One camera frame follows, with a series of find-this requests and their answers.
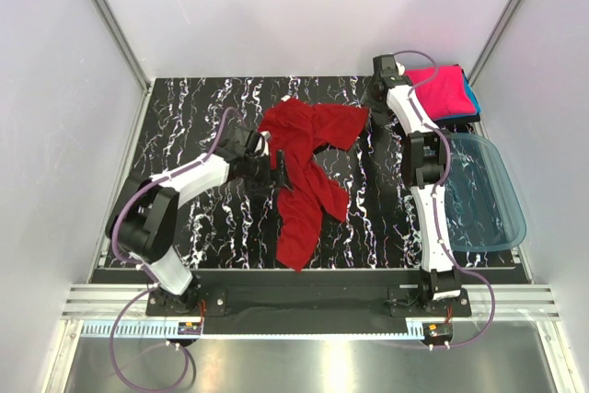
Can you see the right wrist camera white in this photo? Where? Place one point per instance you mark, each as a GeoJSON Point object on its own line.
{"type": "Point", "coordinates": [400, 69]}

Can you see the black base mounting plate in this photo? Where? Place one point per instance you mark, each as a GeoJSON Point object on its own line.
{"type": "Point", "coordinates": [364, 299]}

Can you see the red t shirt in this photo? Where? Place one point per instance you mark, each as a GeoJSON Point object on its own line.
{"type": "Point", "coordinates": [298, 130]}

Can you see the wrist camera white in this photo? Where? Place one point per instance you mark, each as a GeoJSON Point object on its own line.
{"type": "Point", "coordinates": [262, 147]}
{"type": "Point", "coordinates": [400, 69]}

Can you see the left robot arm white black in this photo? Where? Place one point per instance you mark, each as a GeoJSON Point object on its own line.
{"type": "Point", "coordinates": [142, 223]}

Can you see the folded pink t shirt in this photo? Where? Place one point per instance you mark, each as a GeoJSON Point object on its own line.
{"type": "Point", "coordinates": [447, 96]}

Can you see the left aluminium frame post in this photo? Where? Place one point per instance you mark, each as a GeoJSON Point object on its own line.
{"type": "Point", "coordinates": [116, 32]}

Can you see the aluminium front rail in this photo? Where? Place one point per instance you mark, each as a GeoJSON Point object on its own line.
{"type": "Point", "coordinates": [532, 302]}

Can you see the aluminium frame post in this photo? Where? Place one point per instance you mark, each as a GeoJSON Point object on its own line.
{"type": "Point", "coordinates": [501, 25]}
{"type": "Point", "coordinates": [116, 32]}

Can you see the white slotted cable duct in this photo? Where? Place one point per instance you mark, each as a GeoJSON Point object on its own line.
{"type": "Point", "coordinates": [174, 329]}

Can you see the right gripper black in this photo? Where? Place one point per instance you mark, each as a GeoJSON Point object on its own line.
{"type": "Point", "coordinates": [376, 101]}

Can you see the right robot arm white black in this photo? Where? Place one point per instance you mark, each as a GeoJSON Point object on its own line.
{"type": "Point", "coordinates": [425, 167]}

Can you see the clear blue plastic bin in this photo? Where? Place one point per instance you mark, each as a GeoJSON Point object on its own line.
{"type": "Point", "coordinates": [482, 210]}

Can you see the right aluminium frame post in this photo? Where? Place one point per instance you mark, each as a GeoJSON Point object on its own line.
{"type": "Point", "coordinates": [501, 25]}

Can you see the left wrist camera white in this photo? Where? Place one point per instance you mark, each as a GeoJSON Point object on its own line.
{"type": "Point", "coordinates": [262, 147]}

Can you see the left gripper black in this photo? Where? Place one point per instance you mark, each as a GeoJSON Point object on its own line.
{"type": "Point", "coordinates": [280, 168]}

